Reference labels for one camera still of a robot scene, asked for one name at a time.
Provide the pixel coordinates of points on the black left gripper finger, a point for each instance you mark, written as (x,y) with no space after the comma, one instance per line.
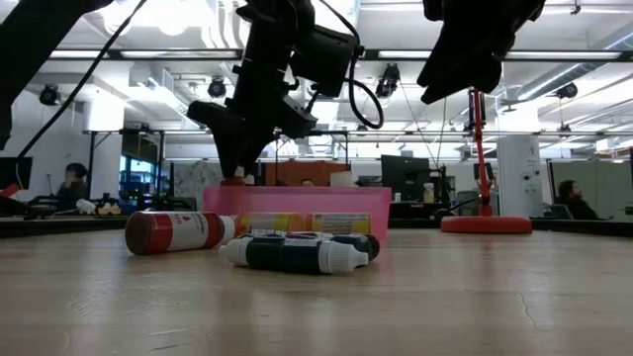
(222,128)
(252,141)

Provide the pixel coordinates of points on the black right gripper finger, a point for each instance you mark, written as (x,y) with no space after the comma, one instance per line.
(450,71)
(484,81)

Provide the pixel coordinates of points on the large orange food colouring bottle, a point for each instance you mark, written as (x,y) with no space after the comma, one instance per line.
(239,173)

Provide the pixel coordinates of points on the large green food colouring bottle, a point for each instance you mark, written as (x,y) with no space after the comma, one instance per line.
(250,179)

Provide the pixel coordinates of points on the large yellow food colouring bottle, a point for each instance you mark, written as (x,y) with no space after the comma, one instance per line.
(277,222)

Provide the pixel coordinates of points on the large red food colouring bottle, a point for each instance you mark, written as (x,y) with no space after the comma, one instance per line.
(183,232)

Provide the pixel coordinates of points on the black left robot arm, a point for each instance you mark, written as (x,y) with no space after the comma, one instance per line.
(29,39)

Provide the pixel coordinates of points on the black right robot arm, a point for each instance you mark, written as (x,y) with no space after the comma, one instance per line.
(524,7)

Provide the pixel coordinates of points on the black ceiling spotlight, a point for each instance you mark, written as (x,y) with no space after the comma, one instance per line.
(567,91)
(49,95)
(217,88)
(388,81)

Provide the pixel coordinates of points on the person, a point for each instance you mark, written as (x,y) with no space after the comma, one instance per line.
(74,185)
(307,183)
(573,203)

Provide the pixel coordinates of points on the orange brown partition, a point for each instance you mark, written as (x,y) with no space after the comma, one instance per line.
(316,170)

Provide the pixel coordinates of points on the pink plastic bin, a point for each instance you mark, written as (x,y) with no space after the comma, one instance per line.
(297,200)

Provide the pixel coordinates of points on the white building column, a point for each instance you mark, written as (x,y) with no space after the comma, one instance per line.
(519,168)
(106,148)

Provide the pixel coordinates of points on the blue glowing screen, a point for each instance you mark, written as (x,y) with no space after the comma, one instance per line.
(136,173)

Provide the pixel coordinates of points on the white box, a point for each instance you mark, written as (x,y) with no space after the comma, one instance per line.
(342,179)

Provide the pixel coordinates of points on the small navy dropper bottle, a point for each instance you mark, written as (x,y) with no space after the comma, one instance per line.
(297,235)

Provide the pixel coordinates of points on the black computer monitor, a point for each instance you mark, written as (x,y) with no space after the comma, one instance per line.
(15,173)
(405,175)

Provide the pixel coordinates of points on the small olive green dropper bottle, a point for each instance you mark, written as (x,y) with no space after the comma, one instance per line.
(264,253)

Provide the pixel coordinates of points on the small teal dropper bottle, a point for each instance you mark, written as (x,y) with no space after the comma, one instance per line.
(353,241)

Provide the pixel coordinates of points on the red desk lamp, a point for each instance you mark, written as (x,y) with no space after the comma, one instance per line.
(487,225)

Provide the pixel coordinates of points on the small blue dropper bottle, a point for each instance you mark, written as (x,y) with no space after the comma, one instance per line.
(341,257)

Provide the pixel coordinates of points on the grey cubicle partition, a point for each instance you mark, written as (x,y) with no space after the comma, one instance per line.
(608,188)

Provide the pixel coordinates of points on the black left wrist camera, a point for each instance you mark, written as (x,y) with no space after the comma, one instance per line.
(324,59)

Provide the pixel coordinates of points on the black workstation frame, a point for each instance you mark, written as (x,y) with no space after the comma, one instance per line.
(148,132)

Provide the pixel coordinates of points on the black aluminium table frame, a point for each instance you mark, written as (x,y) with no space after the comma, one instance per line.
(74,226)

